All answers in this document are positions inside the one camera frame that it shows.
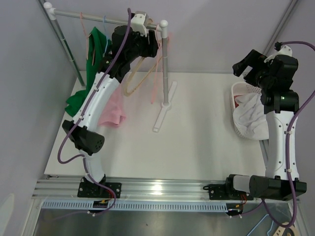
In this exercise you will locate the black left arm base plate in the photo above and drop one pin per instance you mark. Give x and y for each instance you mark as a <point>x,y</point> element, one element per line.
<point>91,190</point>

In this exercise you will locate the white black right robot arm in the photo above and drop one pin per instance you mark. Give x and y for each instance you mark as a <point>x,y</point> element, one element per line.
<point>274,76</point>

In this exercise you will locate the blue plastic hanger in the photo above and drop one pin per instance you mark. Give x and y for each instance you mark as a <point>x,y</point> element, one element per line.
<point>105,29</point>

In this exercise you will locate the blue hanger on floor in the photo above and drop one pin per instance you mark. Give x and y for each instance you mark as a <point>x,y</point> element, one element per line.
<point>259,229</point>

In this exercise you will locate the green t shirt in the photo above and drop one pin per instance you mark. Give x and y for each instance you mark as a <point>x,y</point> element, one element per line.
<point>99,45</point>

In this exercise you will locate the silver white clothes rack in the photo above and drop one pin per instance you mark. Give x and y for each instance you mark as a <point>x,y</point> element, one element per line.
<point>162,28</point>

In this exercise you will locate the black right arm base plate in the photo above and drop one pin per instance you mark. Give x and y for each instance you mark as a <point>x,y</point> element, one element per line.
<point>223,192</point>

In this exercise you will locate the pink t shirt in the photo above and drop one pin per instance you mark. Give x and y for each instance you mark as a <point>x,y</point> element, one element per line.
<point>113,114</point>

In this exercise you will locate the aluminium rail frame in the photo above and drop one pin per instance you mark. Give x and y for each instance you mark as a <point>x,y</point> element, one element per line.
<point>133,189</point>

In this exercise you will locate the white perforated plastic basket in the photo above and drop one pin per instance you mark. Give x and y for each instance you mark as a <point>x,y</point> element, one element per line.
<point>241,88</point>

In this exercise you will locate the white t shirt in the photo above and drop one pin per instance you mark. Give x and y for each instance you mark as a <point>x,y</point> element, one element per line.
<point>249,117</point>

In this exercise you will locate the white slotted cable duct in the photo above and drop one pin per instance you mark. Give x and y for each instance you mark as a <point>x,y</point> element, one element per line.
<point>141,206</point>

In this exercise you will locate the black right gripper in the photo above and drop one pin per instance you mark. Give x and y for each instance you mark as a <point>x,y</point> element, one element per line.
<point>254,59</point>

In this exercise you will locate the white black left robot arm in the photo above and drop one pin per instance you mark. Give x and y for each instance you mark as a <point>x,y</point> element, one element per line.
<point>126,45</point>

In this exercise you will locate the wooden hanger on floor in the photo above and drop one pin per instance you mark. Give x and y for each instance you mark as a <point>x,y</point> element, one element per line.
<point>283,231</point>

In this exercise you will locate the coral red t shirt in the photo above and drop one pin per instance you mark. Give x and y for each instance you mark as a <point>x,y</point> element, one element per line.
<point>236,100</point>

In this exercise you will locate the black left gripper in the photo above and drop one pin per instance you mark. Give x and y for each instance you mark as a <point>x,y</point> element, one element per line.
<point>150,50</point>

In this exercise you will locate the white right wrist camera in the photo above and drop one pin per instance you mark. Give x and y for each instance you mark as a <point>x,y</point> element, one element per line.
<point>280,50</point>

